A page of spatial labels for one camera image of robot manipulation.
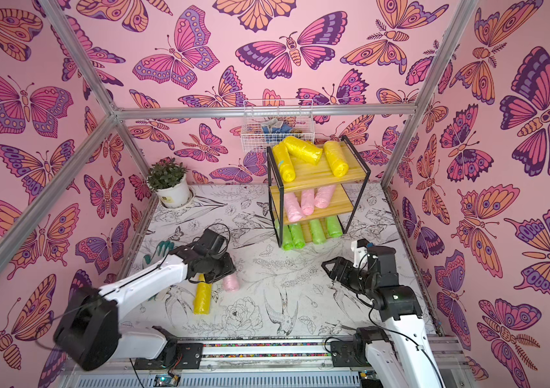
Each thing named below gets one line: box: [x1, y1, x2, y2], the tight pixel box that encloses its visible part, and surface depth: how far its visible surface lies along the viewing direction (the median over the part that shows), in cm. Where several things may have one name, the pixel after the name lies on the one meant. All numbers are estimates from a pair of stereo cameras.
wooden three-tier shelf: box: [266, 134, 372, 249], surface depth 81 cm
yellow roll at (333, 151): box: [323, 140, 349, 178], surface depth 76 cm
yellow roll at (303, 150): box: [283, 135, 323, 166], surface depth 80 cm
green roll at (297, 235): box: [289, 223, 306, 250], surface depth 99 cm
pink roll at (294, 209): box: [283, 192, 304, 223], surface depth 86 cm
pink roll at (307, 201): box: [300, 189, 315, 216], surface depth 89 cm
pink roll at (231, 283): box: [223, 273, 240, 293], surface depth 81 cm
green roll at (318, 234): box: [309, 219, 326, 245], surface depth 100 cm
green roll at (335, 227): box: [327, 215, 344, 239], surface depth 102 cm
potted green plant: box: [147, 156, 195, 209], surface depth 105 cm
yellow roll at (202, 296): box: [193, 274, 213, 316], surface depth 85 cm
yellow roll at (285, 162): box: [272, 142, 297, 182], surface depth 76 cm
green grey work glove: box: [143, 240, 175, 265], surface depth 97 cm
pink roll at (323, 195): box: [314, 184, 337, 210], surface depth 89 cm
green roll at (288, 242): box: [282, 223, 296, 251], surface depth 97 cm
